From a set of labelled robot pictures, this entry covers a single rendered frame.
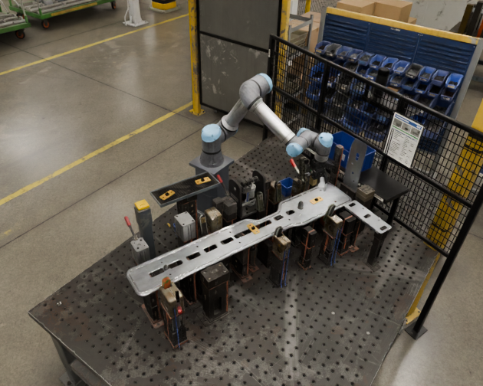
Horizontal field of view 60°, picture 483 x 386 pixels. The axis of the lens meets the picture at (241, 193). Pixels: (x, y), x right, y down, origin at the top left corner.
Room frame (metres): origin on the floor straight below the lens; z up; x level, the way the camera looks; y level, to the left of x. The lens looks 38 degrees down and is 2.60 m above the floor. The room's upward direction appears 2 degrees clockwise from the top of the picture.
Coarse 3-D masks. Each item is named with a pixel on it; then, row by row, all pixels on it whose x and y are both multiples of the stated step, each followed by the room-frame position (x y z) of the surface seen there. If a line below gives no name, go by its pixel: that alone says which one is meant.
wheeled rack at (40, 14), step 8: (8, 0) 8.43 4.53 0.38; (72, 0) 8.89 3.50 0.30; (80, 0) 8.99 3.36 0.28; (88, 0) 8.93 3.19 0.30; (96, 0) 9.05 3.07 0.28; (104, 0) 9.13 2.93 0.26; (112, 0) 9.30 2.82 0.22; (16, 8) 8.30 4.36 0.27; (32, 8) 8.17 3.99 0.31; (40, 8) 7.93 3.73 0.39; (48, 8) 8.30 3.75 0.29; (56, 8) 8.30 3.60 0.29; (64, 8) 8.38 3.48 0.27; (72, 8) 8.46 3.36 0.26; (80, 8) 8.63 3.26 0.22; (24, 16) 8.51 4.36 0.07; (32, 16) 8.04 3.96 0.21; (40, 16) 7.91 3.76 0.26; (48, 16) 8.02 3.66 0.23; (48, 24) 8.09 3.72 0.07
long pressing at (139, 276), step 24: (312, 192) 2.05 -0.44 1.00; (336, 192) 2.06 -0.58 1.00; (288, 216) 1.82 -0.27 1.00; (312, 216) 1.83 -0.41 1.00; (216, 240) 1.60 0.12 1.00; (240, 240) 1.61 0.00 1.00; (144, 264) 1.42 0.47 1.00; (168, 264) 1.42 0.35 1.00; (192, 264) 1.43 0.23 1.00; (144, 288) 1.27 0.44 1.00
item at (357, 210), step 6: (348, 204) 1.94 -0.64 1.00; (360, 204) 1.95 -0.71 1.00; (348, 210) 1.90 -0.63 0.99; (354, 210) 1.90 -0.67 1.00; (360, 210) 1.90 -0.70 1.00; (366, 210) 1.90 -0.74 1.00; (360, 216) 1.84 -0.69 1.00; (372, 216) 1.85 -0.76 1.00; (366, 222) 1.79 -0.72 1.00; (372, 222) 1.79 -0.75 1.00; (378, 222) 1.80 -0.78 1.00; (384, 222) 1.80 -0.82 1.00; (372, 228) 1.75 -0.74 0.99; (378, 228) 1.74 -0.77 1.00; (390, 228) 1.75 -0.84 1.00
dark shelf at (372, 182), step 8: (312, 128) 2.80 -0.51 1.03; (312, 152) 2.49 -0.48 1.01; (328, 160) 2.37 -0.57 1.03; (344, 168) 2.28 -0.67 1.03; (368, 168) 2.29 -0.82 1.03; (376, 168) 2.29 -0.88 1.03; (360, 176) 2.20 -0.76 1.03; (368, 176) 2.20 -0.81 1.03; (376, 176) 2.20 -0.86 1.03; (384, 176) 2.21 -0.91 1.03; (360, 184) 2.12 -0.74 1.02; (368, 184) 2.12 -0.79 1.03; (376, 184) 2.12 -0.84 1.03; (384, 184) 2.12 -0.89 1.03; (392, 184) 2.13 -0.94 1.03; (400, 184) 2.13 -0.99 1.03; (376, 192) 2.03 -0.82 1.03; (384, 192) 2.04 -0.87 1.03; (392, 192) 2.04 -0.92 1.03; (400, 192) 2.04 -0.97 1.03; (384, 200) 1.97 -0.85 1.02; (392, 200) 1.99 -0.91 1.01
